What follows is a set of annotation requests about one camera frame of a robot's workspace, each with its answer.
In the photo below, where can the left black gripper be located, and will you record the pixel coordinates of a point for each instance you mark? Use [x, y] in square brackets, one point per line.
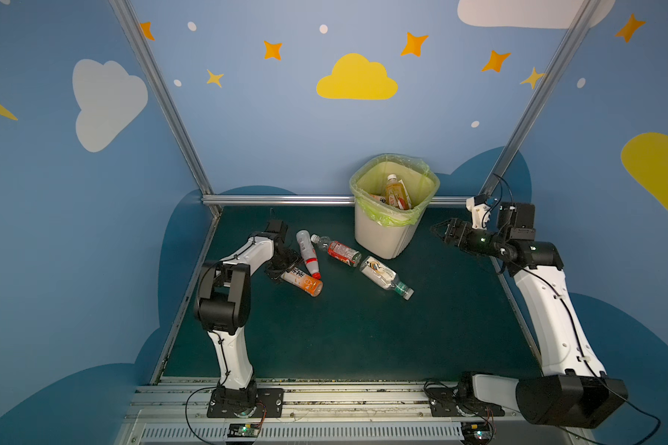
[286, 261]

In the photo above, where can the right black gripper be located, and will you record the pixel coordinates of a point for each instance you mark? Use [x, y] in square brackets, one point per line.
[454, 233]

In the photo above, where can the white orange label bottle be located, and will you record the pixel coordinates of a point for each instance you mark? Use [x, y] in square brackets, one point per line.
[300, 279]

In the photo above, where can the white bottle red cap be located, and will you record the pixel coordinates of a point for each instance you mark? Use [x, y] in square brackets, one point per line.
[308, 254]

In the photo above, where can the clear bottle red label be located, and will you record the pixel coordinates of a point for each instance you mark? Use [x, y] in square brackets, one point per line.
[337, 250]

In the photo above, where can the white label green cap bottle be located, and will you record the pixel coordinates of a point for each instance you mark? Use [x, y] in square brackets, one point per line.
[385, 277]

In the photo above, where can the white orange gradient bottle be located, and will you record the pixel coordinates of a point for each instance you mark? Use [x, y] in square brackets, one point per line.
[396, 193]

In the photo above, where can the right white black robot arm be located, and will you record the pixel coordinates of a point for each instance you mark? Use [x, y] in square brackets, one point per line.
[574, 389]

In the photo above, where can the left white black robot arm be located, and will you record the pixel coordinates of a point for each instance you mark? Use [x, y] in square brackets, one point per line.
[223, 307]

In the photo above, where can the white waste bin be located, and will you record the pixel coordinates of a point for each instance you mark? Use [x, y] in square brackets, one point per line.
[382, 241]

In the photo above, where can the green plastic bin liner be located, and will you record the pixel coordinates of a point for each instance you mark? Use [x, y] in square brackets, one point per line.
[371, 179]

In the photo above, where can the left controller board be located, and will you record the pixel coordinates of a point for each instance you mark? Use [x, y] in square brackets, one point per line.
[243, 431]

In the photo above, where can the controller board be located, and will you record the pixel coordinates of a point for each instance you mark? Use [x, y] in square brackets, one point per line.
[476, 432]
[243, 431]

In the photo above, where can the right controller board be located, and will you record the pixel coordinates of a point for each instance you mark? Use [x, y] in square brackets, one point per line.
[476, 432]

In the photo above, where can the horizontal aluminium frame bar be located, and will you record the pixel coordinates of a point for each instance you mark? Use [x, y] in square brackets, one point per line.
[273, 200]

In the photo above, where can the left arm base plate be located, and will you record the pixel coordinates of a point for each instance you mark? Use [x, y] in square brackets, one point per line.
[246, 403]

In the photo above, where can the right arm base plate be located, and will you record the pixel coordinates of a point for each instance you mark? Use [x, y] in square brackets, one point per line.
[444, 402]

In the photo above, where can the right aluminium frame post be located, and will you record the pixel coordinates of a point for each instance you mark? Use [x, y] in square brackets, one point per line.
[572, 40]

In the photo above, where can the aluminium frame post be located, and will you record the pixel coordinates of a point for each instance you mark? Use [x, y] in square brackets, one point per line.
[572, 40]
[125, 14]

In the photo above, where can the left aluminium frame post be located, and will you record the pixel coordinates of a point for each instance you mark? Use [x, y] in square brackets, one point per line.
[125, 14]

